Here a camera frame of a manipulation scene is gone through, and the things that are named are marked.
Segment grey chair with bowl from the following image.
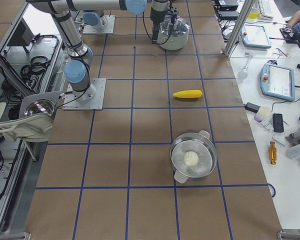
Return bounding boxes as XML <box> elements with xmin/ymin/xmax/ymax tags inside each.
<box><xmin>0</xmin><ymin>90</ymin><xmax>62</xmax><ymax>162</ymax></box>

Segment steel steamer pot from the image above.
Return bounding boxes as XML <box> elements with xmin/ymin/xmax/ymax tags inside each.
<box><xmin>170</xmin><ymin>130</ymin><xmax>218</xmax><ymax>184</ymax></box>

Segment teach pendant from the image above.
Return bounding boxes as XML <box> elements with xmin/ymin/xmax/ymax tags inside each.
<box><xmin>259</xmin><ymin>63</ymin><xmax>295</xmax><ymax>102</ymax></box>
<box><xmin>241</xmin><ymin>24</ymin><xmax>272</xmax><ymax>49</ymax></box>

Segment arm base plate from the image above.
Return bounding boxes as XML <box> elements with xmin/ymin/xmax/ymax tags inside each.
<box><xmin>62</xmin><ymin>78</ymin><xmax>107</xmax><ymax>111</ymax></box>
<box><xmin>83</xmin><ymin>12</ymin><xmax>116</xmax><ymax>35</ymax></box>

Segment yellow tape roll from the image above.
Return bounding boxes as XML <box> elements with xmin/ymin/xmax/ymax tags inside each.
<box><xmin>248</xmin><ymin>7</ymin><xmax>260</xmax><ymax>19</ymax></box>

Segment white steamed bun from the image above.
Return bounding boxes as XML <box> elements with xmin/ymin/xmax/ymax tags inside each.
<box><xmin>183</xmin><ymin>151</ymin><xmax>199</xmax><ymax>167</ymax></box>

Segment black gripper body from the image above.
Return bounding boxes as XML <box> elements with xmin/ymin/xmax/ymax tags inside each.
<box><xmin>151</xmin><ymin>22</ymin><xmax>160</xmax><ymax>43</ymax></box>

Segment yellow corn cob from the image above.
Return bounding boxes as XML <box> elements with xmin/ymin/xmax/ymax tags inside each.
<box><xmin>172</xmin><ymin>89</ymin><xmax>203</xmax><ymax>99</ymax></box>

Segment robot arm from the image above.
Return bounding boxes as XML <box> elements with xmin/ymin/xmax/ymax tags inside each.
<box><xmin>28</xmin><ymin>0</ymin><xmax>147</xmax><ymax>103</ymax></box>
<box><xmin>150</xmin><ymin>0</ymin><xmax>172</xmax><ymax>45</ymax></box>

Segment pale green electric pot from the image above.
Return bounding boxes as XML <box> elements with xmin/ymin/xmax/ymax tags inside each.
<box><xmin>157</xmin><ymin>16</ymin><xmax>190</xmax><ymax>51</ymax></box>

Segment aluminium frame post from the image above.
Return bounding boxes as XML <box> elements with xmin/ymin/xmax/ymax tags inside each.
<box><xmin>223</xmin><ymin>0</ymin><xmax>255</xmax><ymax>57</ymax></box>

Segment gold brass fitting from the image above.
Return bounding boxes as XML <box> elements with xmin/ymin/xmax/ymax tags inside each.
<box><xmin>268</xmin><ymin>141</ymin><xmax>277</xmax><ymax>165</ymax></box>

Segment glass pot lid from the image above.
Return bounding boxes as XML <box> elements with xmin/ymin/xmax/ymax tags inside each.
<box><xmin>159</xmin><ymin>16</ymin><xmax>190</xmax><ymax>37</ymax></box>

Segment far teach pendant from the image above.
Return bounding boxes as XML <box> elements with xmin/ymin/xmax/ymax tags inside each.
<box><xmin>241</xmin><ymin>24</ymin><xmax>272</xmax><ymax>49</ymax></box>

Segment near teach pendant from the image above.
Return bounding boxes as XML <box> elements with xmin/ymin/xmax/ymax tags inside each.
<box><xmin>259</xmin><ymin>63</ymin><xmax>295</xmax><ymax>102</ymax></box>

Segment black power adapter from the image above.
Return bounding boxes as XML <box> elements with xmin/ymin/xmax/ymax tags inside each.
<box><xmin>244</xmin><ymin>102</ymin><xmax>260</xmax><ymax>113</ymax></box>

